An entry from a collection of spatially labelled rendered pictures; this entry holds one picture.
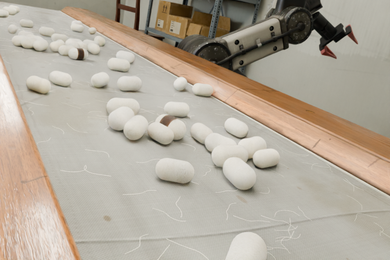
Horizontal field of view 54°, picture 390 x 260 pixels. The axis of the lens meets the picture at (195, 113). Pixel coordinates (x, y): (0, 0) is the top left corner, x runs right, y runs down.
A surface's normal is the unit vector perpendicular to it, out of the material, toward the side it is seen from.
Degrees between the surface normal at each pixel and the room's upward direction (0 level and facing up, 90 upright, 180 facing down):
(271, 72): 90
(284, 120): 45
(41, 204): 0
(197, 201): 0
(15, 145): 0
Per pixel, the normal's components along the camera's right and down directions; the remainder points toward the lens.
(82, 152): 0.19, -0.94
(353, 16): -0.81, 0.00
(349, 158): -0.47, -0.68
